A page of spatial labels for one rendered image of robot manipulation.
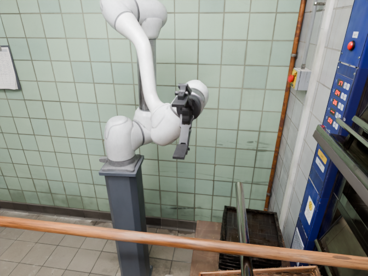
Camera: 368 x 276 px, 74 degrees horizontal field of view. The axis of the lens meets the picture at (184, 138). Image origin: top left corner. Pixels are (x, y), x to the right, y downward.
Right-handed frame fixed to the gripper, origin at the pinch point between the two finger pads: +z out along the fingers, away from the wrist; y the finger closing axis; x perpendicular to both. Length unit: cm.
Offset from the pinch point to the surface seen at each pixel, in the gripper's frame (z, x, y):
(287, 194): -72, -53, 68
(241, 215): -8.3, -18.6, 31.5
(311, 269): -20, -50, 65
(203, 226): -61, -5, 91
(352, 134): -11.5, -44.9, 3.0
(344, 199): -23, -55, 32
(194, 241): 7.0, -5.2, 28.4
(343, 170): -2.2, -40.2, 8.5
